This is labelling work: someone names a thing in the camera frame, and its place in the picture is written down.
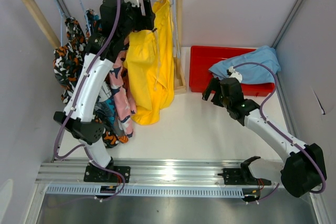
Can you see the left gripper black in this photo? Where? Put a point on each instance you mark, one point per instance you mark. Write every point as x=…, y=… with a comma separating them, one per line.
x=145, y=22

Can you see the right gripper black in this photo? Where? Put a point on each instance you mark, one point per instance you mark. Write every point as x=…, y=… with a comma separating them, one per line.
x=210, y=87

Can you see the blue wire hanger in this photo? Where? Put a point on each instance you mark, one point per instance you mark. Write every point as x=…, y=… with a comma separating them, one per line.
x=63, y=17
x=81, y=3
x=176, y=36

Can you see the light blue shorts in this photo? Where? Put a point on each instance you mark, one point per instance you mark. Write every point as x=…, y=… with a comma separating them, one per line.
x=256, y=67

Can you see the yellow shorts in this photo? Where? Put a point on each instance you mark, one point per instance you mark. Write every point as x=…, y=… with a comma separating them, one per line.
x=150, y=65

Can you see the pink shark print shorts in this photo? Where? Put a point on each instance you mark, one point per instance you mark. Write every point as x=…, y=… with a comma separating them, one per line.
x=123, y=99

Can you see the orange black camo shorts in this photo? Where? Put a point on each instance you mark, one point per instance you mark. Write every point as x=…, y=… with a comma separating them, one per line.
x=69, y=58

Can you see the teal pirate print shorts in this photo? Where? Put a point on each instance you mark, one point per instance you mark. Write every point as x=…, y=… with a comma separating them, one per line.
x=105, y=108

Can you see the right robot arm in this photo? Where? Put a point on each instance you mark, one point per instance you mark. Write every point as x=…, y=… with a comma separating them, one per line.
x=301, y=169

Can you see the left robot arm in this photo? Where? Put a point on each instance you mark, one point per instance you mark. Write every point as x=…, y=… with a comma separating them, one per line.
x=77, y=118

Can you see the red plastic bin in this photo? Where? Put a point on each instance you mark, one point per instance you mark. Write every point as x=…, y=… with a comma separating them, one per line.
x=203, y=57

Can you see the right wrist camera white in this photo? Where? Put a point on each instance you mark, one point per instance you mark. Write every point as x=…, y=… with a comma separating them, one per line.
x=233, y=73

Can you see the aluminium mounting rail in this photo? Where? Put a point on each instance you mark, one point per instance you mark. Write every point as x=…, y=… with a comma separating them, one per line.
x=151, y=172

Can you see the grey cable duct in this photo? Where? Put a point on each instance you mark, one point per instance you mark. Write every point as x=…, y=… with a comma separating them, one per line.
x=151, y=191

